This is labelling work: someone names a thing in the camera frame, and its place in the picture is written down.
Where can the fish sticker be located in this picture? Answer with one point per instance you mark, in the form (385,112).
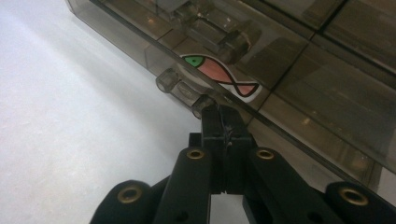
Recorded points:
(214,70)

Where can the white table board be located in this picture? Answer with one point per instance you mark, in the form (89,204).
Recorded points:
(62,109)

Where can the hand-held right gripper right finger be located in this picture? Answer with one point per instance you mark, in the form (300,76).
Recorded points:
(236,137)

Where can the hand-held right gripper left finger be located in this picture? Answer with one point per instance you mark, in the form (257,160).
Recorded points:
(214,130)

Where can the smoky transparent drawer box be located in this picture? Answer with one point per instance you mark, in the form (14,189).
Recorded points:
(358,28)

